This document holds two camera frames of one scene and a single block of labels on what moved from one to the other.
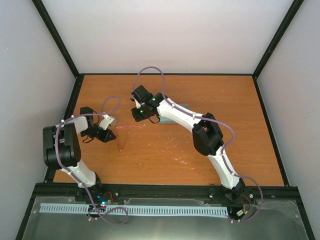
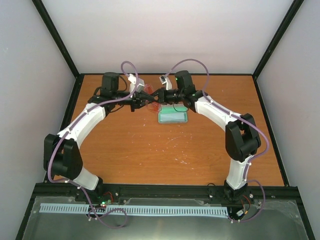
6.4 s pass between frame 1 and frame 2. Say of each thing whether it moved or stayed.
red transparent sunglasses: moved
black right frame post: stayed
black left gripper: moved
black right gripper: moved
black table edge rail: stayed
